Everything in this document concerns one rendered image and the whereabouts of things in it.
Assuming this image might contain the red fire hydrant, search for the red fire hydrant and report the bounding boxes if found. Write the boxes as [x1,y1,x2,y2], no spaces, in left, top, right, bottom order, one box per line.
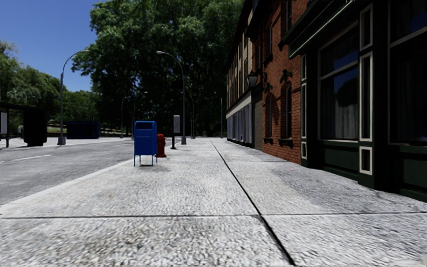
[155,133,167,158]

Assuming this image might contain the trees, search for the trees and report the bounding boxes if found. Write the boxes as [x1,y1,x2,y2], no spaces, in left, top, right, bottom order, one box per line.
[0,0,245,138]

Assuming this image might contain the blue letter box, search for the blue letter box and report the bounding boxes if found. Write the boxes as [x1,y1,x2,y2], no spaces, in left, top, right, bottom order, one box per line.
[133,121,158,167]

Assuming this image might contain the pale concrete building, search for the pale concrete building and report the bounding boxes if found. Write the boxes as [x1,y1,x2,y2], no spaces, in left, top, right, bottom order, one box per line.
[225,0,264,148]

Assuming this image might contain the black bus shelter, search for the black bus shelter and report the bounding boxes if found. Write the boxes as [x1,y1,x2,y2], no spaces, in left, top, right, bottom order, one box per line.
[0,102,48,149]

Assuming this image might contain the red brick building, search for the red brick building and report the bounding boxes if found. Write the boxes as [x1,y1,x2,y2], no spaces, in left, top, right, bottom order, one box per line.
[252,0,427,203]

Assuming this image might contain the white box on a post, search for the white box on a post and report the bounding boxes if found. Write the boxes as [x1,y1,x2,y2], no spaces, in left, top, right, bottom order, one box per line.
[171,115,181,150]

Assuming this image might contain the grey street lamp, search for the grey street lamp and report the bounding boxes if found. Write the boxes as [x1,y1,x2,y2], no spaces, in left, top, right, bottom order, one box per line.
[57,49,91,146]
[120,96,131,139]
[156,51,187,145]

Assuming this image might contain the blue booth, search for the blue booth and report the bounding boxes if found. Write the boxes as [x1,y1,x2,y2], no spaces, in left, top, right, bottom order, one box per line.
[66,121,101,140]

